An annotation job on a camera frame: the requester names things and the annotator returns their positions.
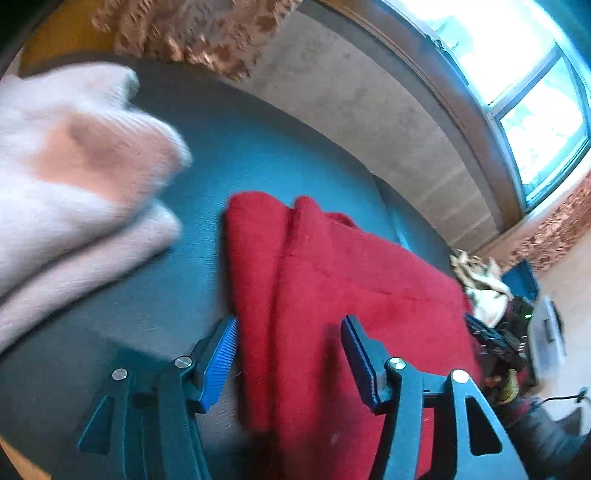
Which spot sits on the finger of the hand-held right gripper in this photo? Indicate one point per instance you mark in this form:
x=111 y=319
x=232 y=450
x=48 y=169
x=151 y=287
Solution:
x=478 y=325

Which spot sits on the folded pale pink sweater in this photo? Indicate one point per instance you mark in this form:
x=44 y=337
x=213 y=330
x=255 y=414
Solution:
x=69 y=221

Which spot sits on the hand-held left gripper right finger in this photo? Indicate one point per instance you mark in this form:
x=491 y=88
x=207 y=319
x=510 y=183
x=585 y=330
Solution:
x=362 y=364

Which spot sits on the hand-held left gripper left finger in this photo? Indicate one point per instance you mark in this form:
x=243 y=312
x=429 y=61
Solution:
x=221 y=360

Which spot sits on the brown patterned curtain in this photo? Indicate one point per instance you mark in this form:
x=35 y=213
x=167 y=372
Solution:
x=198 y=32
x=558 y=226

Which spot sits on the red knitted sweater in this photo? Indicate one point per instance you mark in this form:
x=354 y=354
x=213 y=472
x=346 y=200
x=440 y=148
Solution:
x=323 y=286

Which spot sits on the beige crumpled cloth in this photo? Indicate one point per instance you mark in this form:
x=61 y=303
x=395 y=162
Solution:
x=485 y=290

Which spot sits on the blue container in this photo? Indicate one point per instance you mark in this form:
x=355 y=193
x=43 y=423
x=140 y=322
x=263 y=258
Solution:
x=521 y=281

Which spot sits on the window with wooden frame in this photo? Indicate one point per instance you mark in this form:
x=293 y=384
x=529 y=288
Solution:
x=498 y=37

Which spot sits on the clear plastic box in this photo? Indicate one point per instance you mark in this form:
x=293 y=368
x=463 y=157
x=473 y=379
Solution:
x=545 y=341

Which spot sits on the orange wooden panel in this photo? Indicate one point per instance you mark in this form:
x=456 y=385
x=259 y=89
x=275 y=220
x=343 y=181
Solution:
x=64 y=32

